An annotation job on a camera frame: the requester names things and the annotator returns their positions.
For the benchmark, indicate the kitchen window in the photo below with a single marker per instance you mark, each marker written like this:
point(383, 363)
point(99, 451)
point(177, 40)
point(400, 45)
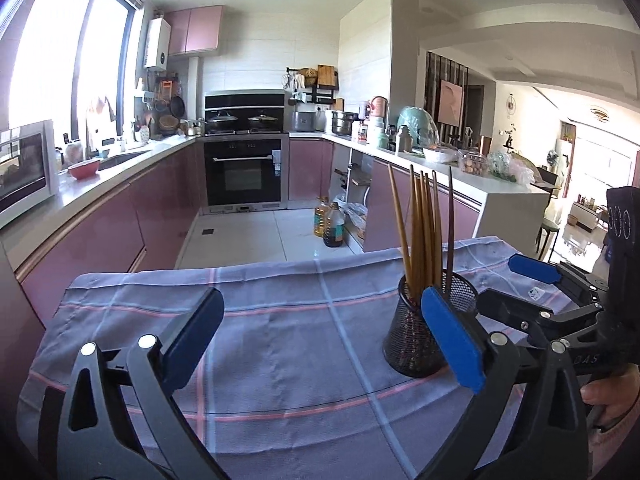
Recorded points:
point(50, 60)

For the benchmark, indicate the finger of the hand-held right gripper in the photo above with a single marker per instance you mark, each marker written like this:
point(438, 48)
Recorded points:
point(532, 267)
point(510, 310)

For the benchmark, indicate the black wok with lid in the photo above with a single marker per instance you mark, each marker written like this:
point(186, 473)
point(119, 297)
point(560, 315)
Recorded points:
point(222, 121)

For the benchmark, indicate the mint green kitchen appliance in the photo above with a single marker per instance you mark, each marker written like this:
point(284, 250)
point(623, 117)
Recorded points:
point(417, 125)

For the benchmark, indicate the wall clock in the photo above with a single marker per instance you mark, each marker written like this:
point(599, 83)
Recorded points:
point(512, 103)

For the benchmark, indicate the dark cooking oil bottle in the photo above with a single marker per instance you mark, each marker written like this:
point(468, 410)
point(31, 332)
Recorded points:
point(334, 227)

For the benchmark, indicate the steel steamer pot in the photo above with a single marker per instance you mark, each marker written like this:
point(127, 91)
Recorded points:
point(344, 123)

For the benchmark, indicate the black mesh utensil holder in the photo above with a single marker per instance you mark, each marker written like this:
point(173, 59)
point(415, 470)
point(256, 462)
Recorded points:
point(410, 340)

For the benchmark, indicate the pink kitchen base cabinet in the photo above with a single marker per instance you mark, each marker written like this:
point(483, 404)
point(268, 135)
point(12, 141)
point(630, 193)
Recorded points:
point(100, 230)
point(385, 205)

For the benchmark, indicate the white serving bowl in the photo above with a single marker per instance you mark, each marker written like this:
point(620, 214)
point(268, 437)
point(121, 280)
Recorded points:
point(441, 155)

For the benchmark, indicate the black pot with lid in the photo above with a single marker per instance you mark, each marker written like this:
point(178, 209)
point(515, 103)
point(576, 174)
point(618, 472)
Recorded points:
point(262, 121)

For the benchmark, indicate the hanging frying pan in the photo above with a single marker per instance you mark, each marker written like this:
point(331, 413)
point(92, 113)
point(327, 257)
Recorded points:
point(177, 105)

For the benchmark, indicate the blue plaid tablecloth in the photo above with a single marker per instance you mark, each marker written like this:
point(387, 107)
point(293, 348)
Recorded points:
point(275, 350)

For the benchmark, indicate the pink bowl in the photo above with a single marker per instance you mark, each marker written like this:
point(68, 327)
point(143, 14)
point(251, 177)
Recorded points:
point(84, 169)

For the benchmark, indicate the wicker basket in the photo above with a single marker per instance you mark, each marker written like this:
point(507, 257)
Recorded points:
point(169, 123)

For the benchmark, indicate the white countertop oven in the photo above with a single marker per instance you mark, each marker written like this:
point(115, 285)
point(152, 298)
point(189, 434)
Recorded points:
point(20, 170)

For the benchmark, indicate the steel thermos bottle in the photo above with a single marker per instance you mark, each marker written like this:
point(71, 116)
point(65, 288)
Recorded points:
point(403, 140)

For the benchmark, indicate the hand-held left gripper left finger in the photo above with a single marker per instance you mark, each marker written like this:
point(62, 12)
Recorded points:
point(195, 330)

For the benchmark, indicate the plastic bag of greens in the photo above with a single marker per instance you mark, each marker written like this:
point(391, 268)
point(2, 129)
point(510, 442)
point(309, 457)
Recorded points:
point(510, 167)

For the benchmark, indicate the pink wall picture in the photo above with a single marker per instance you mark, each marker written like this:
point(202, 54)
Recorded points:
point(451, 102)

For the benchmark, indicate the chrome sink faucet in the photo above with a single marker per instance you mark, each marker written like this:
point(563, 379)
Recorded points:
point(89, 142)

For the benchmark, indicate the wooden cutting board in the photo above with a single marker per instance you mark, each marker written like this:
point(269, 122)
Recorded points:
point(326, 76)

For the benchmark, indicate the clear container of eggs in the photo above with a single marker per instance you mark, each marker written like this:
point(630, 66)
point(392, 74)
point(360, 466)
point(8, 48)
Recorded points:
point(472, 164)

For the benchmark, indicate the clear plastic bag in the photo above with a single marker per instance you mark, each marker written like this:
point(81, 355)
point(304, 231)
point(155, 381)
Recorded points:
point(356, 220)

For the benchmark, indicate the pink thermos jug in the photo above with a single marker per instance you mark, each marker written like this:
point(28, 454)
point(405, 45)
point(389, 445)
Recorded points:
point(379, 108)

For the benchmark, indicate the black built-in oven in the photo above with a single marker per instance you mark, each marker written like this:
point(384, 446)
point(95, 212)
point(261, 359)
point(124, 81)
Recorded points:
point(245, 175)

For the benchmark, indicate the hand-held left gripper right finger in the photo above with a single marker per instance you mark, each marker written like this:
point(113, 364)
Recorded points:
point(450, 340)

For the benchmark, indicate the person's right hand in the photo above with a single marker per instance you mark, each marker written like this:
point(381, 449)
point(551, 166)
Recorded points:
point(610, 387)

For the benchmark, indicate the black range hood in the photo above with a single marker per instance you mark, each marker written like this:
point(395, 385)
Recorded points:
point(245, 100)

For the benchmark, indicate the white wall water heater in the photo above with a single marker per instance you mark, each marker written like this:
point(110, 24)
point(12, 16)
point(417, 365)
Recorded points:
point(157, 45)

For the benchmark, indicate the pink upper wall cabinet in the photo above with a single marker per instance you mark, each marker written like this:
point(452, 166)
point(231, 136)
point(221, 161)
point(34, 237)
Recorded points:
point(195, 30)

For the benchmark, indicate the black wall rack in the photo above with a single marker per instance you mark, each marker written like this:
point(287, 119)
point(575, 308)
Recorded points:
point(305, 94)

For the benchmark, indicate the bundle of bamboo chopsticks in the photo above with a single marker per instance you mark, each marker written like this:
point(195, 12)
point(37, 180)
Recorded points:
point(427, 240)

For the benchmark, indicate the white kitchen countertop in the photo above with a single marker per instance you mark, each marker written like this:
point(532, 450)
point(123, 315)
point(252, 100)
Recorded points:
point(510, 210)
point(85, 190)

